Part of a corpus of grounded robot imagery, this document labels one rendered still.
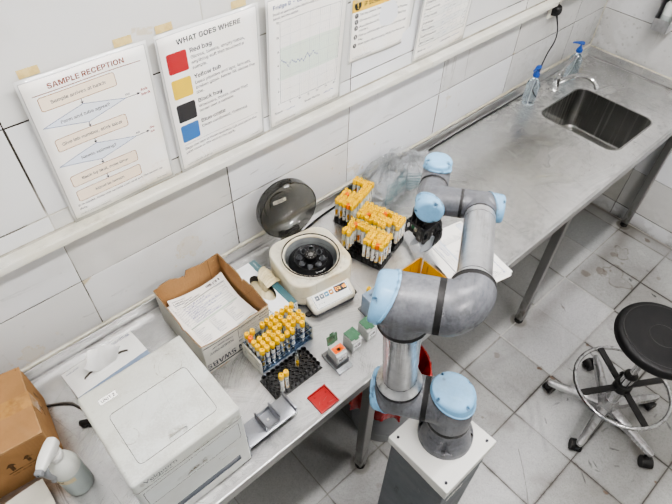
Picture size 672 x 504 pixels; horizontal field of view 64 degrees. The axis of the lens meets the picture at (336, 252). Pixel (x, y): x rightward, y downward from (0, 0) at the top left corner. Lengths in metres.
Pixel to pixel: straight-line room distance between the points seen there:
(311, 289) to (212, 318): 0.33
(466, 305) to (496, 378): 1.79
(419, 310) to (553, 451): 1.78
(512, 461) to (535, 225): 1.05
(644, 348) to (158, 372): 1.73
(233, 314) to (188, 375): 0.43
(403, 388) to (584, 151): 1.69
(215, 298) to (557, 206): 1.40
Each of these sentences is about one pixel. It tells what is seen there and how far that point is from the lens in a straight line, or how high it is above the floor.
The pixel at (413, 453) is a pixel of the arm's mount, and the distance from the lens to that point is 1.58.
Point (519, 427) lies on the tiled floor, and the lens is 2.74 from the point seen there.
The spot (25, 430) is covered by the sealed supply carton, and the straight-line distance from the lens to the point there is 1.61.
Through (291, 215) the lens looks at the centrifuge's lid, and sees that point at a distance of 1.95.
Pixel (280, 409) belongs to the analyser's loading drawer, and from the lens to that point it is 1.61.
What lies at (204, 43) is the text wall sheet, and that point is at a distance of 1.49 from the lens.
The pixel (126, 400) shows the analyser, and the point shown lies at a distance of 1.41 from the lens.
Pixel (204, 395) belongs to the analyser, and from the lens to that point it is 1.36.
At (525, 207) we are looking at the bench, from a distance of 2.33.
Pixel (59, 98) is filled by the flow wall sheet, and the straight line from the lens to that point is 1.38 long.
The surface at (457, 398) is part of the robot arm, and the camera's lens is 1.41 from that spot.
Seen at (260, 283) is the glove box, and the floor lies 0.95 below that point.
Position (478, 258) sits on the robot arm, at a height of 1.52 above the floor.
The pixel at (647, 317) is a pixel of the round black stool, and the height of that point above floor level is 0.65.
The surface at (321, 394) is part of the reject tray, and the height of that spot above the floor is 0.88.
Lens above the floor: 2.36
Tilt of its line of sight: 48 degrees down
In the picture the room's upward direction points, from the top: 2 degrees clockwise
